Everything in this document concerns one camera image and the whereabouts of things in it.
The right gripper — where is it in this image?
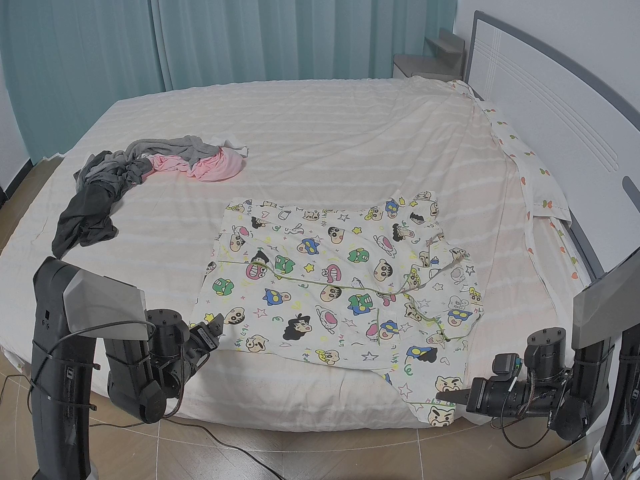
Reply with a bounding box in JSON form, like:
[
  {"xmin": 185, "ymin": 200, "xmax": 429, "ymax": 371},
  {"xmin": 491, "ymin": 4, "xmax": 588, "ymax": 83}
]
[{"xmin": 434, "ymin": 375, "xmax": 532, "ymax": 417}]

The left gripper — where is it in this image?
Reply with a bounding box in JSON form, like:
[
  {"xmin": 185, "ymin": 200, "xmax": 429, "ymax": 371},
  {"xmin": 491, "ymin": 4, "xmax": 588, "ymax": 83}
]
[{"xmin": 187, "ymin": 312, "xmax": 228, "ymax": 357}]

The white printed pyjama top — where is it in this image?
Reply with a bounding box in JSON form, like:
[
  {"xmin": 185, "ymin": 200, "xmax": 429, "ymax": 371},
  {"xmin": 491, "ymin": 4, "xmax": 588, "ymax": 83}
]
[{"xmin": 191, "ymin": 191, "xmax": 486, "ymax": 428}]

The pile of clothes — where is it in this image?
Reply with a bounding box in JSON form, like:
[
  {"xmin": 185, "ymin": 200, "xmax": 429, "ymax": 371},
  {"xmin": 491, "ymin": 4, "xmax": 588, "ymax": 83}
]
[{"xmin": 51, "ymin": 135, "xmax": 249, "ymax": 259}]

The bed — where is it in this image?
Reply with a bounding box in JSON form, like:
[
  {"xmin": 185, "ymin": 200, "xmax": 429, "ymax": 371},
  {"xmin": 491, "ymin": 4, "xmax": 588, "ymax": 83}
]
[{"xmin": 0, "ymin": 10, "xmax": 640, "ymax": 434}]

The white printed pillow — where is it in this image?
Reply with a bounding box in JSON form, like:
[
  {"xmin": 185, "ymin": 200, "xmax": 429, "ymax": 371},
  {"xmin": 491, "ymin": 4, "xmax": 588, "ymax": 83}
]
[{"xmin": 447, "ymin": 80, "xmax": 573, "ymax": 224}]

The blue-green curtain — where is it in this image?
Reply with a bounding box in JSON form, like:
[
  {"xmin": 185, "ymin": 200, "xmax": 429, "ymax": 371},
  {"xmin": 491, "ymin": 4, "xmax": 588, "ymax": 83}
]
[
  {"xmin": 0, "ymin": 0, "xmax": 173, "ymax": 165},
  {"xmin": 150, "ymin": 0, "xmax": 458, "ymax": 92}
]

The grey bedside table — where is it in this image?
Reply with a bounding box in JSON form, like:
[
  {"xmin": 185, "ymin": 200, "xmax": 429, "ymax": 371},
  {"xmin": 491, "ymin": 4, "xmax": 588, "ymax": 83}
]
[{"xmin": 392, "ymin": 28, "xmax": 467, "ymax": 80}]

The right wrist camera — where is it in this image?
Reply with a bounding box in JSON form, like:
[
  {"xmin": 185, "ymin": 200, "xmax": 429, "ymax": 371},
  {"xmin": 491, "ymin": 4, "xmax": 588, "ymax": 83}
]
[{"xmin": 491, "ymin": 352, "xmax": 522, "ymax": 383}]

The black cable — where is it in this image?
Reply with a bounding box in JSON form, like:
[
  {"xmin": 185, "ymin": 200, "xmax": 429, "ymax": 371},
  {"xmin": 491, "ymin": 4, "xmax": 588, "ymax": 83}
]
[
  {"xmin": 0, "ymin": 372, "xmax": 306, "ymax": 480},
  {"xmin": 29, "ymin": 319, "xmax": 157, "ymax": 391},
  {"xmin": 500, "ymin": 410, "xmax": 551, "ymax": 452}
]

